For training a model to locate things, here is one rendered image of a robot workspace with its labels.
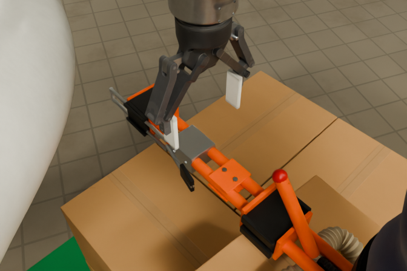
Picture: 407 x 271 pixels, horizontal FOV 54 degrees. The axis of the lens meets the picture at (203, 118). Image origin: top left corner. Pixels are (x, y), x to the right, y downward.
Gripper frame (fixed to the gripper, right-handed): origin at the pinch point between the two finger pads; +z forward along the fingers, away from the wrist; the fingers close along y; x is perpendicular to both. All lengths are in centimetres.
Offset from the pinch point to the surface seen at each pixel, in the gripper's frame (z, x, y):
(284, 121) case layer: 66, 24, 64
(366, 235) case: 25.8, -27.2, 19.2
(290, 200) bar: 3.7, -18.6, 0.8
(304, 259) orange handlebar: 11.8, -24.4, -0.9
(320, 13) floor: 120, 109, 218
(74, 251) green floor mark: 120, 63, -20
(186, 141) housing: 11.2, 5.5, 0.6
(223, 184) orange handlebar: 11.4, -6.3, -0.8
